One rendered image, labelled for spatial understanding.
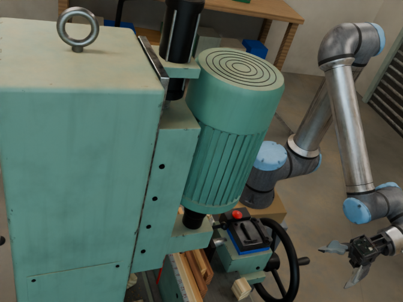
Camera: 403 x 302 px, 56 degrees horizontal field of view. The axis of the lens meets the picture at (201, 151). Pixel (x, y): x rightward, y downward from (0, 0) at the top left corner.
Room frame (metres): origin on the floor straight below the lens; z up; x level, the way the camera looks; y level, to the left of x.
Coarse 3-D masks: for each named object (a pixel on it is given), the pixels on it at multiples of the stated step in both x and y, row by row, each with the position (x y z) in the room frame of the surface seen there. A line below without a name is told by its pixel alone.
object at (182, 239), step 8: (176, 216) 0.67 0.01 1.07; (176, 224) 0.64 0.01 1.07; (208, 224) 0.67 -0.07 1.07; (176, 232) 0.62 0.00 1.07; (184, 232) 0.62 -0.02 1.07; (192, 232) 0.63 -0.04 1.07; (200, 232) 0.64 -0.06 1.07; (208, 232) 0.65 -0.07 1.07; (176, 240) 0.61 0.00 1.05; (184, 240) 0.62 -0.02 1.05; (192, 240) 0.63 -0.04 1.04; (200, 240) 0.64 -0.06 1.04; (208, 240) 0.65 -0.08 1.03; (168, 248) 0.60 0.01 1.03; (176, 248) 0.61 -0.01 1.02; (184, 248) 0.62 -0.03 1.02; (192, 248) 0.63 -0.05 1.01; (200, 248) 0.65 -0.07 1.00
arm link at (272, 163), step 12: (264, 144) 1.38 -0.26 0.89; (276, 144) 1.40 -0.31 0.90; (264, 156) 1.31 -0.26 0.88; (276, 156) 1.32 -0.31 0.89; (288, 156) 1.37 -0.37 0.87; (252, 168) 1.30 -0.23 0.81; (264, 168) 1.28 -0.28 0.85; (276, 168) 1.29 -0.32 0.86; (288, 168) 1.34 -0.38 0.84; (252, 180) 1.29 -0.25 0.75; (264, 180) 1.28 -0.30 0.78; (276, 180) 1.32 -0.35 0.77
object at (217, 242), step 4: (212, 240) 0.69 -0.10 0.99; (216, 240) 0.72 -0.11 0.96; (220, 240) 0.73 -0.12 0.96; (224, 240) 0.73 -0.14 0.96; (212, 244) 0.68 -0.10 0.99; (216, 244) 0.71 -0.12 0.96; (220, 244) 0.72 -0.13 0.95; (204, 248) 0.69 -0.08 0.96; (208, 248) 0.68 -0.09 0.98; (212, 248) 0.67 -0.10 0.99; (208, 252) 0.67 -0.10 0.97; (212, 252) 0.67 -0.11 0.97; (208, 256) 0.66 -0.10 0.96; (212, 256) 0.67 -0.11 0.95; (208, 260) 0.67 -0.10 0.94
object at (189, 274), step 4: (184, 252) 0.67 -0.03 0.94; (180, 256) 0.65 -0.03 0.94; (188, 264) 0.64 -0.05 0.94; (188, 268) 0.62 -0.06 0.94; (188, 272) 0.61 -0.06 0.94; (188, 276) 0.60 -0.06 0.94; (192, 276) 0.60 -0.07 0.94; (192, 280) 0.59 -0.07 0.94; (192, 284) 0.58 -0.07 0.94; (196, 284) 0.58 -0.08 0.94; (192, 288) 0.57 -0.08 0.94; (196, 288) 0.57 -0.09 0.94; (196, 292) 0.56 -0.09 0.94; (196, 296) 0.55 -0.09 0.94; (200, 296) 0.55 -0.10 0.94; (196, 300) 0.54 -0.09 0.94; (200, 300) 0.54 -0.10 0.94
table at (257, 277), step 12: (180, 204) 0.88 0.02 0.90; (216, 252) 0.73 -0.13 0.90; (216, 264) 0.69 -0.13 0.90; (216, 276) 0.65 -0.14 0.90; (228, 276) 0.66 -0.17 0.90; (240, 276) 0.68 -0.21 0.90; (252, 276) 0.71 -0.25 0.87; (264, 276) 0.72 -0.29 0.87; (168, 288) 0.59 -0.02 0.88; (216, 288) 0.62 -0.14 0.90; (228, 288) 0.63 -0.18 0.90; (168, 300) 0.57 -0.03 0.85; (204, 300) 0.57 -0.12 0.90; (216, 300) 0.58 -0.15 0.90; (228, 300) 0.59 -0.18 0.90; (240, 300) 0.60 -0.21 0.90; (252, 300) 0.61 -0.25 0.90
